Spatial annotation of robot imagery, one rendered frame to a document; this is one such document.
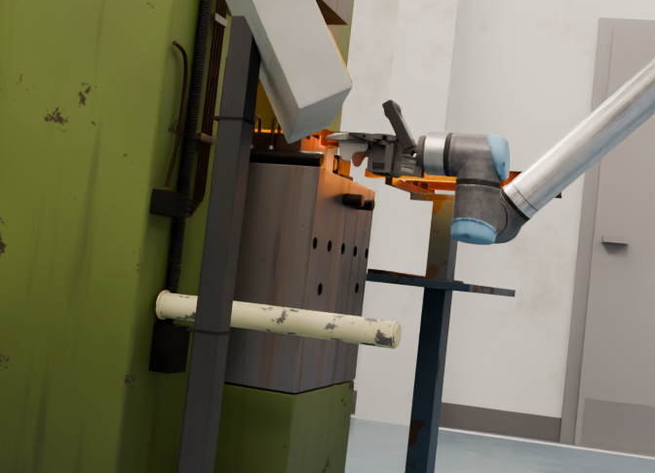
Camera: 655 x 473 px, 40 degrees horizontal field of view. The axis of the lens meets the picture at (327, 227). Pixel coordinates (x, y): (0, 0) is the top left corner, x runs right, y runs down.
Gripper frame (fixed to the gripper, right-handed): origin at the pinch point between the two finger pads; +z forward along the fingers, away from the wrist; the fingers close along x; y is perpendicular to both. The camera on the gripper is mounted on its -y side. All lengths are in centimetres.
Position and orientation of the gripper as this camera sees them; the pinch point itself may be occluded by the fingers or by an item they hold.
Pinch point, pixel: (336, 137)
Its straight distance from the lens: 193.0
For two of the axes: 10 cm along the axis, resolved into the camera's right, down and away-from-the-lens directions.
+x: 3.4, 0.9, 9.4
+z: -9.3, -0.8, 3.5
